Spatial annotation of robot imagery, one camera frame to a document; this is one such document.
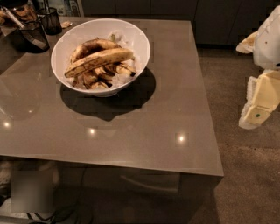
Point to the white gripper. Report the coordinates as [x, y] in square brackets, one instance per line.
[268, 44]

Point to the long top spotted banana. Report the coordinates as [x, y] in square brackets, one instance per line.
[98, 59]

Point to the small banana at right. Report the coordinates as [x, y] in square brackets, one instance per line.
[126, 69]

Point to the brown banana pieces bottom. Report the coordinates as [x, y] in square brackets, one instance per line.
[101, 77]

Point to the curved banana behind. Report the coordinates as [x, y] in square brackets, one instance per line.
[92, 46]

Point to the white ceramic bowl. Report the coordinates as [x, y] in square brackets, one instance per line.
[125, 34]

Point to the dark glass bowl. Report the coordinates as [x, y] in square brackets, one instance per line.
[30, 39]

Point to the small wrapper on table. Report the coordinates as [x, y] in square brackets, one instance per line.
[66, 24]

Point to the black mesh pen cup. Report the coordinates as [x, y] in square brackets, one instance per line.
[50, 20]

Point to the glass jar with snacks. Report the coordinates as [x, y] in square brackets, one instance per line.
[23, 10]

